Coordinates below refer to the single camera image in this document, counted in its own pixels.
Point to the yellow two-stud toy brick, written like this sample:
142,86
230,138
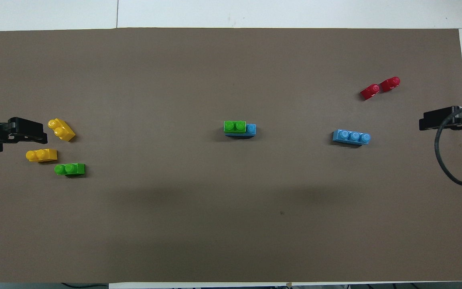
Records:
62,130
41,155

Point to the brown table mat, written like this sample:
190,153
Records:
231,200

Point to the red one-stud toy brick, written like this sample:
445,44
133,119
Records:
370,92
390,84

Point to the green two-stud toy brick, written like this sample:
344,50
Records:
235,126
70,169

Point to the blue three-stud toy brick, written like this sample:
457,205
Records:
251,130
351,137

